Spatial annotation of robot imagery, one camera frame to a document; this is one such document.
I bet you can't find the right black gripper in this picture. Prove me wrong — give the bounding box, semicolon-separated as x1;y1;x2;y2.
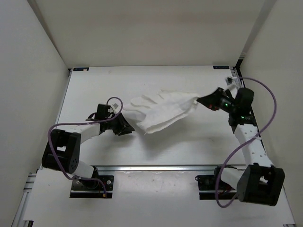
196;87;237;114

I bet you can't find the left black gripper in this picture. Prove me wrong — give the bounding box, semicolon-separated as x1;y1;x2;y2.
105;112;134;136

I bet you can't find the white fabric skirt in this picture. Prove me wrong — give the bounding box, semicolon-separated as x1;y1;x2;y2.
122;90;199;134

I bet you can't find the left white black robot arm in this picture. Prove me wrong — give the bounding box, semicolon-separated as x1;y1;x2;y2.
42;112;134;189

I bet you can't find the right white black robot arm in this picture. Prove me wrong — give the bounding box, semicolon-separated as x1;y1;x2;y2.
197;87;285;206

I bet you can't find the right blue table label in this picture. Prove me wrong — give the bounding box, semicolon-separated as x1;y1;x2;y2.
213;65;230;70

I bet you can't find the blue table label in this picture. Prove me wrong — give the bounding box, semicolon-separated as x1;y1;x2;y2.
73;67;89;71
213;65;230;70

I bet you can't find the left blue table label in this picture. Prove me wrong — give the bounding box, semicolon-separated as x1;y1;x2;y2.
73;67;89;71

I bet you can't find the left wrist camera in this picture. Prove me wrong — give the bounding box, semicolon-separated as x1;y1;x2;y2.
86;104;116;121

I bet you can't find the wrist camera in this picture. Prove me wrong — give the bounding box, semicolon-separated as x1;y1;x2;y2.
225;77;239;91
86;104;116;121

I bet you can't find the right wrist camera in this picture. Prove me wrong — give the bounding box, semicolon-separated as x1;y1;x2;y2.
225;77;239;91

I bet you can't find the aluminium front rail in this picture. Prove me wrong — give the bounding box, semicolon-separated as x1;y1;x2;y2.
96;165;217;172

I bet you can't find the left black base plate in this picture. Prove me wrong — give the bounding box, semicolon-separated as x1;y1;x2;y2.
70;175;114;199

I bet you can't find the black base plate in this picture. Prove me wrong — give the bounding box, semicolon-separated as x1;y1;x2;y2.
70;175;114;199
196;166;244;201

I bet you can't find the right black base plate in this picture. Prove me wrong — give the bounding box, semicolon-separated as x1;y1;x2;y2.
196;166;244;201

